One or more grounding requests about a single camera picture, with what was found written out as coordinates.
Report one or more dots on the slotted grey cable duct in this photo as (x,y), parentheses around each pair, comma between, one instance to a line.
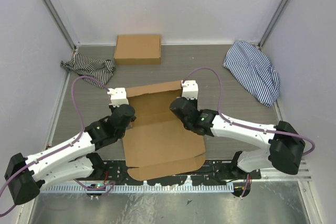
(123,189)

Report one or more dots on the black white striped cloth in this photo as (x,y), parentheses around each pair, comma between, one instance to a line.
(99,71)

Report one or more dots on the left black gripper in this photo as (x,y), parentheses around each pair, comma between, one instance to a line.
(113,108)

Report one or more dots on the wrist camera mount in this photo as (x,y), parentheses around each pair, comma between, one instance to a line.
(118,97)
(189,89)

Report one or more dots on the cardboard box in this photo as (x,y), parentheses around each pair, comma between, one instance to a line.
(138,50)
(157,145)

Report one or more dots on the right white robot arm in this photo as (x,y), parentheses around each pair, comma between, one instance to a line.
(279,146)

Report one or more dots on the folded closed cardboard box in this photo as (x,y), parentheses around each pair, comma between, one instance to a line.
(138,50)

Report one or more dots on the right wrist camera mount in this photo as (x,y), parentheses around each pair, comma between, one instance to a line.
(189,89)

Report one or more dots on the aluminium frame post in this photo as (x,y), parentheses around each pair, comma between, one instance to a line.
(275,18)
(59,23)

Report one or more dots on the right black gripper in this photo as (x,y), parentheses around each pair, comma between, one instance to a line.
(195,101)

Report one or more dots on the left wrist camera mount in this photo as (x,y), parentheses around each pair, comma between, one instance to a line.
(118,97)

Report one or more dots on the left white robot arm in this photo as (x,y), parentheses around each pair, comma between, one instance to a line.
(75,158)

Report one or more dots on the right aluminium frame post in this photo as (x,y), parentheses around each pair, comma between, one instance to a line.
(275,18)

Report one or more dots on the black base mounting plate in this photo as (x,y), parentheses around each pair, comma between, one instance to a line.
(212,173)

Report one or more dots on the left aluminium frame post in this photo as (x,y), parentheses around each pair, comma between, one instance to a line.
(59,23)

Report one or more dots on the blue white striped cloth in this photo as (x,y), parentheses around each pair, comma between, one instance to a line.
(254,72)

